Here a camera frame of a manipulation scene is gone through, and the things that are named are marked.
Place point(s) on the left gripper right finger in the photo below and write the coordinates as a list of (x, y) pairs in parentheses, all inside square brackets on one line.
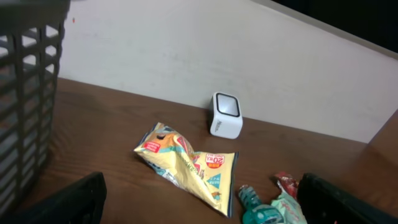
[(323, 202)]

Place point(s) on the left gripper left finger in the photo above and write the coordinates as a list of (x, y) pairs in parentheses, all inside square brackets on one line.
[(81, 202)]

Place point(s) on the mint green snack packet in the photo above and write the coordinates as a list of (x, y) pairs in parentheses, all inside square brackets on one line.
[(289, 208)]

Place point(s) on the orange chocolate bar wrapper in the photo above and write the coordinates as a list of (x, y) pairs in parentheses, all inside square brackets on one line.
[(287, 183)]

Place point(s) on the blue Listerine mouthwash bottle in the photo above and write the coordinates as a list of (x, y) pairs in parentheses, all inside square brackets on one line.
[(256, 211)]

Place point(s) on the yellow snack chip bag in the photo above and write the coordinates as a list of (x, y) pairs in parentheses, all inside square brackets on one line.
[(206, 175)]

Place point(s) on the white barcode scanner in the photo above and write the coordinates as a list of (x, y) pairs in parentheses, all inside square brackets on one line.
[(226, 119)]

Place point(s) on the grey plastic basket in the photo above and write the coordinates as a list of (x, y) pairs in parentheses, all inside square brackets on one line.
[(32, 33)]

